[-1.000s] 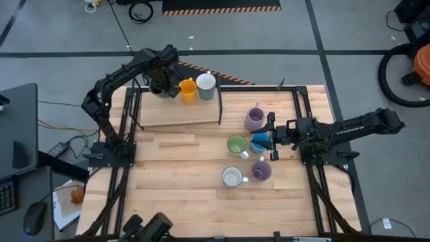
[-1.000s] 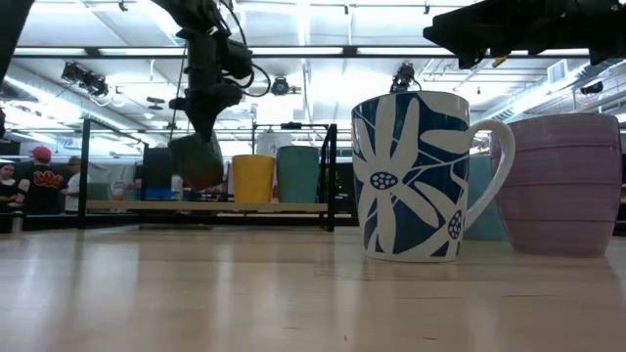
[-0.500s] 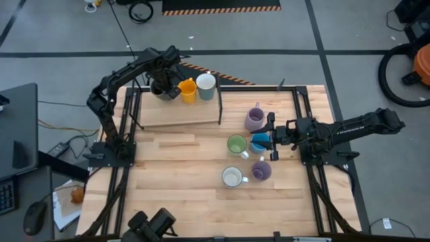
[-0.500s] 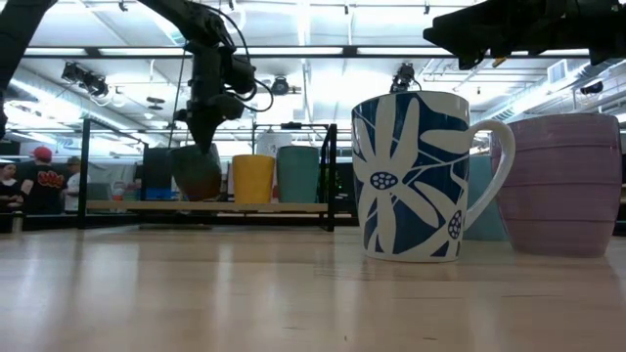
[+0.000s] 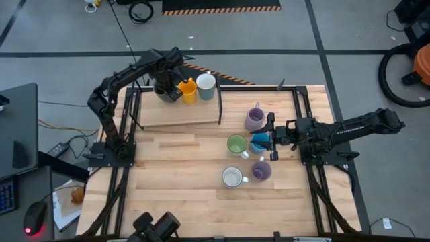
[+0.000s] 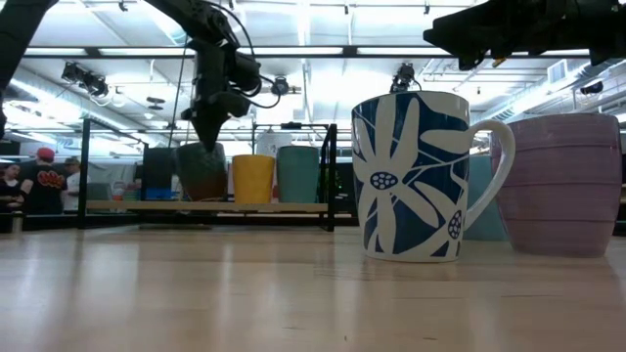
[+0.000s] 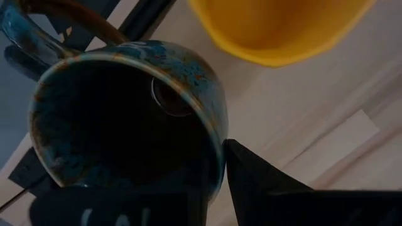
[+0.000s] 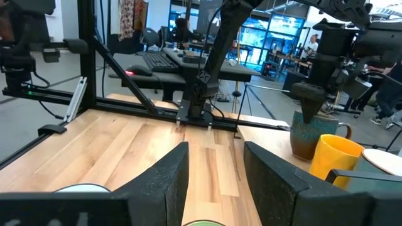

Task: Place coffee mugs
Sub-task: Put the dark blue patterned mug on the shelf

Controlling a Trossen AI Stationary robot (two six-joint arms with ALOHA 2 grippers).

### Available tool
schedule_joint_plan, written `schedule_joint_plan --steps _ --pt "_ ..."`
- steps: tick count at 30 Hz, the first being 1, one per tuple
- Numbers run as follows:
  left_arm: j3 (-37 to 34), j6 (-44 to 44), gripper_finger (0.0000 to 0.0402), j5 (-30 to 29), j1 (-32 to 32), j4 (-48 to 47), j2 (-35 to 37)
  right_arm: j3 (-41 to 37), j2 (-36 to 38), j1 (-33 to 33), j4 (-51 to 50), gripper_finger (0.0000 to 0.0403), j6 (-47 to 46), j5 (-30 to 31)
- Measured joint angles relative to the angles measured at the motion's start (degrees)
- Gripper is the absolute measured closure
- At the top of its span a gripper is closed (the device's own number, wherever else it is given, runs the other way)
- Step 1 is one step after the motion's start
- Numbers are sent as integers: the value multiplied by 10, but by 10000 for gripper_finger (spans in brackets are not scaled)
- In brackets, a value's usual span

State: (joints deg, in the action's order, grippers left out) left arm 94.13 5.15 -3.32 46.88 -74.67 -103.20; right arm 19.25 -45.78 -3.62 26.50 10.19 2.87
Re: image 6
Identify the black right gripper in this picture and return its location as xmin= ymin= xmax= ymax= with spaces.
xmin=423 ymin=0 xmax=626 ymax=71

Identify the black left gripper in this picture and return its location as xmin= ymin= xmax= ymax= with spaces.
xmin=181 ymin=36 xmax=263 ymax=154

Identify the dark green brown mug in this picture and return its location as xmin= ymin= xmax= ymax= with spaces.
xmin=174 ymin=141 xmax=229 ymax=202

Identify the yellow mug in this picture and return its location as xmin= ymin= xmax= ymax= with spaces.
xmin=231 ymin=154 xmax=276 ymax=204

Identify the teal mug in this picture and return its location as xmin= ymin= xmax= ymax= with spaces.
xmin=276 ymin=145 xmax=321 ymax=204

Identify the white blue floral mug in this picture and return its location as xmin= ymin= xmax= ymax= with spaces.
xmin=350 ymin=90 xmax=517 ymax=264

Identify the light blue mug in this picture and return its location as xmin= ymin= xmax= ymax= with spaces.
xmin=462 ymin=154 xmax=510 ymax=242

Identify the purple ridged mug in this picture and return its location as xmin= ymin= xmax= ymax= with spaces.
xmin=490 ymin=112 xmax=623 ymax=259

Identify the wooden shelf board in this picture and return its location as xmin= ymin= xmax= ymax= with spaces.
xmin=85 ymin=199 xmax=330 ymax=214

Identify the black round spotlight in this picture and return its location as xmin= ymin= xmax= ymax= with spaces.
xmin=270 ymin=76 xmax=302 ymax=98

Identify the white ceiling vent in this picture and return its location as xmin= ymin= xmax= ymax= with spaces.
xmin=546 ymin=58 xmax=569 ymax=85

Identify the black track light cluster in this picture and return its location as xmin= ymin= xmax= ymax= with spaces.
xmin=61 ymin=62 xmax=110 ymax=99

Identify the person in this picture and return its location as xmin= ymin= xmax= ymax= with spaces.
xmin=0 ymin=163 xmax=24 ymax=214
xmin=20 ymin=147 xmax=68 ymax=215
xmin=62 ymin=155 xmax=90 ymax=212

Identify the black overhead camera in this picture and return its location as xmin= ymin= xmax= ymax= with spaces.
xmin=389 ymin=62 xmax=423 ymax=95

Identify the black overhead frame beam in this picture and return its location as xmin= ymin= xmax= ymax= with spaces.
xmin=19 ymin=44 xmax=626 ymax=61

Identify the black metal shelf frame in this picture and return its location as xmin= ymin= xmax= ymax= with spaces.
xmin=76 ymin=116 xmax=339 ymax=234

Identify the black aluminium table frame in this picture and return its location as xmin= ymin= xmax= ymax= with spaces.
xmin=0 ymin=210 xmax=363 ymax=232

